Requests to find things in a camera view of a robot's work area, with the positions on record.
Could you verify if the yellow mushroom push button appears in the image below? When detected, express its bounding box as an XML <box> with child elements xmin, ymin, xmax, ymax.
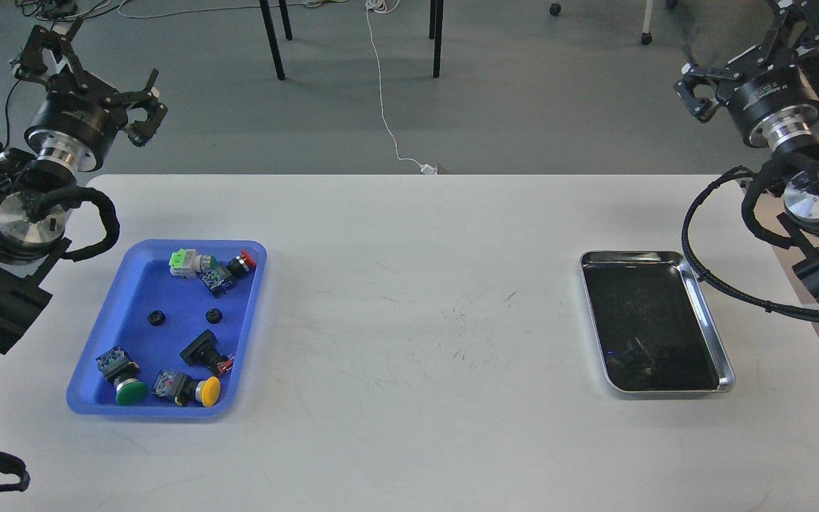
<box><xmin>151</xmin><ymin>370</ymin><xmax>222</xmax><ymax>407</ymax></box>

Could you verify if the black right gripper finger b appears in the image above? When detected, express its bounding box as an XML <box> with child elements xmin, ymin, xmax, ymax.
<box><xmin>765</xmin><ymin>1</ymin><xmax>819</xmax><ymax>68</ymax></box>

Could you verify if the black table leg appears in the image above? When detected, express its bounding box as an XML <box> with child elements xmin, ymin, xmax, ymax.
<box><xmin>259</xmin><ymin>0</ymin><xmax>293</xmax><ymax>81</ymax></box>
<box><xmin>428</xmin><ymin>0</ymin><xmax>445</xmax><ymax>79</ymax></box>

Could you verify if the black floor cable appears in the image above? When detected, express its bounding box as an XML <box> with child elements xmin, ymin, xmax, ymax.
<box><xmin>3</xmin><ymin>78</ymin><xmax>23</xmax><ymax>154</ymax></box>

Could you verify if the black right gripper finger a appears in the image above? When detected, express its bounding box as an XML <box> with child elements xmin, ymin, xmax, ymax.
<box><xmin>675</xmin><ymin>63</ymin><xmax>734</xmax><ymax>124</ymax></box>

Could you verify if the black push button switch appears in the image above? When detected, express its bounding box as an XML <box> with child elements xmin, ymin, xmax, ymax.
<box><xmin>179</xmin><ymin>329</ymin><xmax>234</xmax><ymax>377</ymax></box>

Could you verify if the small black gear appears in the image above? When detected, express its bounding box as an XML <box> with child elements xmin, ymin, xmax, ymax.
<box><xmin>205</xmin><ymin>308</ymin><xmax>223</xmax><ymax>324</ymax></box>
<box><xmin>146</xmin><ymin>310</ymin><xmax>166</xmax><ymax>326</ymax></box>

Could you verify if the silver metal tray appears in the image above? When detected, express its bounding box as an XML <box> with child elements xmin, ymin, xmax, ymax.
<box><xmin>579</xmin><ymin>250</ymin><xmax>735</xmax><ymax>399</ymax></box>

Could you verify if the green mushroom push button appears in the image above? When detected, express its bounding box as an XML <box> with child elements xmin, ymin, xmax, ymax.
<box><xmin>95</xmin><ymin>347</ymin><xmax>149</xmax><ymax>406</ymax></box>

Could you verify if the black table leg right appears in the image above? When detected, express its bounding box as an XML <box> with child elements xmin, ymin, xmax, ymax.
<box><xmin>428</xmin><ymin>0</ymin><xmax>445</xmax><ymax>79</ymax></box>

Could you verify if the red push button switch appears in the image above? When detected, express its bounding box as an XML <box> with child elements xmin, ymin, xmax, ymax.
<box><xmin>196</xmin><ymin>250</ymin><xmax>257</xmax><ymax>298</ymax></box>

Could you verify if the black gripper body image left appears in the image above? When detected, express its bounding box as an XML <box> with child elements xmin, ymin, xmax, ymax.
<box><xmin>25</xmin><ymin>69</ymin><xmax>141</xmax><ymax>173</ymax></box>

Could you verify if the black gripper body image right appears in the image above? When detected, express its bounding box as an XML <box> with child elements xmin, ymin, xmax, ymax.
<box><xmin>719</xmin><ymin>65</ymin><xmax>819</xmax><ymax>149</ymax></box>

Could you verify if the black table leg left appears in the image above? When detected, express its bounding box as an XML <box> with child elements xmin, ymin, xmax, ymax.
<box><xmin>259</xmin><ymin>0</ymin><xmax>293</xmax><ymax>81</ymax></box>

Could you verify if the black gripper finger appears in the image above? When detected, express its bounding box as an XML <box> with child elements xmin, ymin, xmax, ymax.
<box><xmin>122</xmin><ymin>69</ymin><xmax>168</xmax><ymax>148</ymax></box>
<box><xmin>11</xmin><ymin>19</ymin><xmax>85</xmax><ymax>85</ymax></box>

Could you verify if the white floor cable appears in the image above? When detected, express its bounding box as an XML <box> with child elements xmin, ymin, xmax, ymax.
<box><xmin>365</xmin><ymin>0</ymin><xmax>438</xmax><ymax>176</ymax></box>

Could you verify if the green white push button switch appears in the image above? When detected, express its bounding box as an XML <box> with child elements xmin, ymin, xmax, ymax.
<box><xmin>168</xmin><ymin>249</ymin><xmax>218</xmax><ymax>279</ymax></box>

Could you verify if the blue plastic tray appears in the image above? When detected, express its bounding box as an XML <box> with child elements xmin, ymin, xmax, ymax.
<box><xmin>66</xmin><ymin>239</ymin><xmax>267</xmax><ymax>420</ymax></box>

